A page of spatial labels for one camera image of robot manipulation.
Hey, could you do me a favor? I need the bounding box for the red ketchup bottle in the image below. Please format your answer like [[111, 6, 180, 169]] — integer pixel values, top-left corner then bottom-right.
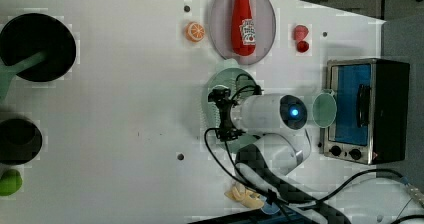
[[231, 0, 256, 56]]

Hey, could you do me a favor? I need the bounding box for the mint green oval strainer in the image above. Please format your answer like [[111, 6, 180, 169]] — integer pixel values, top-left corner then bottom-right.
[[201, 59, 262, 153]]

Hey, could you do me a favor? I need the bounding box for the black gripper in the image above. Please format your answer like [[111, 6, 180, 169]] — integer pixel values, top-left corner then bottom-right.
[[208, 88, 243, 142]]

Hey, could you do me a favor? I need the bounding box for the red strawberry toy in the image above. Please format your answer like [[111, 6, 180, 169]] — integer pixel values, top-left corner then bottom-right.
[[296, 41, 309, 53]]

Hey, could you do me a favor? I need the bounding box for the mint green cup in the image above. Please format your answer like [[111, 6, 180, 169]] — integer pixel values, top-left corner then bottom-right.
[[312, 89, 337, 128]]

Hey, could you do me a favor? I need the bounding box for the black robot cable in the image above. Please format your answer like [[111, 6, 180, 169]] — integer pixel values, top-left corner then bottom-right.
[[203, 73, 406, 224]]

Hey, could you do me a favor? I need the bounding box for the black round pan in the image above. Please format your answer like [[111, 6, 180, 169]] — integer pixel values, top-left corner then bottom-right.
[[0, 13, 77, 101]]

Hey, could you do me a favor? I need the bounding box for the green round toy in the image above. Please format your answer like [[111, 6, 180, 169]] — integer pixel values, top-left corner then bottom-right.
[[0, 169, 23, 196]]

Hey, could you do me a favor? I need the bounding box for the black toaster oven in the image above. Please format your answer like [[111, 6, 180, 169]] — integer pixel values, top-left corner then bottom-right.
[[323, 58, 410, 165]]

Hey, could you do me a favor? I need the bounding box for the grey oval plate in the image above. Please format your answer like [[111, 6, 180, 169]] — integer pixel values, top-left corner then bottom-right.
[[208, 0, 276, 65]]

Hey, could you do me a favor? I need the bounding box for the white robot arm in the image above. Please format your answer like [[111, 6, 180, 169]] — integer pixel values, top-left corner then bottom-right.
[[208, 88, 351, 224]]

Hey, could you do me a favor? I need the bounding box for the blue bowl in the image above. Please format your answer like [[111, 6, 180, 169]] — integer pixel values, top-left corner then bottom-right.
[[260, 196, 280, 215]]

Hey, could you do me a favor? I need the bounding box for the black cylinder cup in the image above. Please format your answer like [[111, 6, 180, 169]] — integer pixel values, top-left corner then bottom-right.
[[0, 118, 43, 165]]

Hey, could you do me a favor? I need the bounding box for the pink strawberry toy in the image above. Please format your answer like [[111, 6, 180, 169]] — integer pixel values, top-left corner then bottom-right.
[[294, 25, 309, 41]]

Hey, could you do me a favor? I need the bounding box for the orange slice toy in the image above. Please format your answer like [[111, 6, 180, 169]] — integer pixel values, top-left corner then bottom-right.
[[185, 22, 205, 42]]

